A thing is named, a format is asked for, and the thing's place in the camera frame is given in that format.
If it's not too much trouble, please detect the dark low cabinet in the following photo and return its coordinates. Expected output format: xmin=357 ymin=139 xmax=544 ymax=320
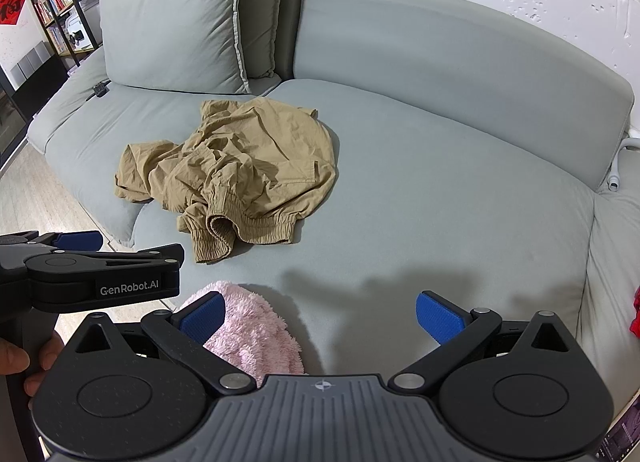
xmin=0 ymin=54 xmax=68 ymax=173

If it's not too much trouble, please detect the large light grey cushion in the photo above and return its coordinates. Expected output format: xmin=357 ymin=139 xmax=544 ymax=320
xmin=99 ymin=0 xmax=251 ymax=95

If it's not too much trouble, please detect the grey sofa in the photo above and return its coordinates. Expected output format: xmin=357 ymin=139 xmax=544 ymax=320
xmin=27 ymin=0 xmax=640 ymax=443

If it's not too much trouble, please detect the person's left hand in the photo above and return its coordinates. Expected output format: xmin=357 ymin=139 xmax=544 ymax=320
xmin=0 ymin=329 xmax=66 ymax=397

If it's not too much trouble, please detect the white-edged smartphone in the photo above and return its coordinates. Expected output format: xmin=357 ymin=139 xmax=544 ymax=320
xmin=597 ymin=399 xmax=640 ymax=462

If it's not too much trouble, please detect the red cloth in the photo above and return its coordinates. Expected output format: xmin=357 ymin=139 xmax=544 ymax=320
xmin=627 ymin=284 xmax=640 ymax=337

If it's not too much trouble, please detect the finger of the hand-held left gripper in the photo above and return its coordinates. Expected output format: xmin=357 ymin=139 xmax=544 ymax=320
xmin=100 ymin=243 xmax=186 ymax=270
xmin=5 ymin=231 xmax=103 ymax=251

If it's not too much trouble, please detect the white cable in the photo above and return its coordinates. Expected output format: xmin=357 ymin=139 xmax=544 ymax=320
xmin=607 ymin=134 xmax=640 ymax=190

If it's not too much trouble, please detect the pink fluffy cloth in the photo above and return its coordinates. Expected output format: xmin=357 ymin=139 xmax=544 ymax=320
xmin=179 ymin=281 xmax=306 ymax=389

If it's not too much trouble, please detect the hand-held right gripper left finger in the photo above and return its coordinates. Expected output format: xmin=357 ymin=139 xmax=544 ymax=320
xmin=62 ymin=292 xmax=256 ymax=395

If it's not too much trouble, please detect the red wall decoration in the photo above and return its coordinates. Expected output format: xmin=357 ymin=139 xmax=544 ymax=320
xmin=0 ymin=0 xmax=26 ymax=25

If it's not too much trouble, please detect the small grey cushion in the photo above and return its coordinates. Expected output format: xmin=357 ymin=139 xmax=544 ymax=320
xmin=240 ymin=0 xmax=287 ymax=80

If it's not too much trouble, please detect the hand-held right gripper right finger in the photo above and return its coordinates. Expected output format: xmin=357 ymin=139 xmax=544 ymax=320
xmin=387 ymin=292 xmax=583 ymax=395

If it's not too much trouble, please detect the black metal bookshelf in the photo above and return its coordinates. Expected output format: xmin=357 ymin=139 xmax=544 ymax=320
xmin=15 ymin=0 xmax=123 ymax=67

